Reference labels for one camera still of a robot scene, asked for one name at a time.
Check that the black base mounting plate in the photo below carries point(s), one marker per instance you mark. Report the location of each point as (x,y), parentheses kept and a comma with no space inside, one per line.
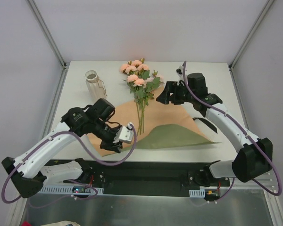
(173,179)

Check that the white cable duct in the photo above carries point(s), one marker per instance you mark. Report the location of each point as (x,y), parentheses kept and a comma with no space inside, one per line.
(62,189)
(203,192)

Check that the left aluminium corner post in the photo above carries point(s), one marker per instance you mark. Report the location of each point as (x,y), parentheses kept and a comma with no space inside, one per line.
(46,32)

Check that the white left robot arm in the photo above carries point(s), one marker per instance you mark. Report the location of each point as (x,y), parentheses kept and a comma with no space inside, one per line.
(29,172)

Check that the black ribbon with gold text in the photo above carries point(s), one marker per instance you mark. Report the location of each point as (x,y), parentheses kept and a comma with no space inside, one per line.
(203,123)

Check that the white ribbed ceramic vase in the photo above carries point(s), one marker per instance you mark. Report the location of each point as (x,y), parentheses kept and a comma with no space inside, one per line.
(95,85)

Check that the beige cloth at bottom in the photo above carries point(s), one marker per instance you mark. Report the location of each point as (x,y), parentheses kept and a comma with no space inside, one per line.
(63,223)

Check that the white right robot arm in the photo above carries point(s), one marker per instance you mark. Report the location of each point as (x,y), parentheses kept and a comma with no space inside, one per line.
(253,154)

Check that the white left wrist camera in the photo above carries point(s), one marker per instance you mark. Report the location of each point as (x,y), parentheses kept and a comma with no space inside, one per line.
(125,134)

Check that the green and orange wrapping paper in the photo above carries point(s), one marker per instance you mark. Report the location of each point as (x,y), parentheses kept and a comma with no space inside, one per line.
(166,126)

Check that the red object at bottom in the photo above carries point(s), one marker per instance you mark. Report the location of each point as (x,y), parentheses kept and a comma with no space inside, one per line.
(25,223)

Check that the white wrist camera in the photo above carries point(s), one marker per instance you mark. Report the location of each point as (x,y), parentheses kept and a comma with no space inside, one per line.
(125,134)
(179,71)

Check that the left white cable duct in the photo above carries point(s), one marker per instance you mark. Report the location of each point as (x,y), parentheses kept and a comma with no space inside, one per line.
(62,189)

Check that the right white cable duct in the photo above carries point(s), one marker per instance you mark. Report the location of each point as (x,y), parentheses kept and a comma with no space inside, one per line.
(203,192)

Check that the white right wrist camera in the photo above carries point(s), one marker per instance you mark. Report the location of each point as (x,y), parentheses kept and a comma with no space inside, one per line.
(179,71)

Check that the aluminium corner post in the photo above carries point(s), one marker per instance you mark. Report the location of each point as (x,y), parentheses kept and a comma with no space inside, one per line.
(263,13)
(46,32)

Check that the right aluminium corner post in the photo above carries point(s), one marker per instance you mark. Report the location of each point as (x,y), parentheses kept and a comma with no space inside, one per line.
(263,13)

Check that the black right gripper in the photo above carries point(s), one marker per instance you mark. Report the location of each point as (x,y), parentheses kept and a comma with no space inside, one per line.
(173,93)

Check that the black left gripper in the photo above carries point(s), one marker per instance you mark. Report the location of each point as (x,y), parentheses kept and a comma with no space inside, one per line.
(112,140)

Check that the pink artificial flower bunch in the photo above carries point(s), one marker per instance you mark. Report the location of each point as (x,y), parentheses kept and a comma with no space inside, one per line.
(142,83)

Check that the aluminium frame rail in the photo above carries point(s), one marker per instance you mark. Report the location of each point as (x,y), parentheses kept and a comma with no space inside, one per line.
(268,183)

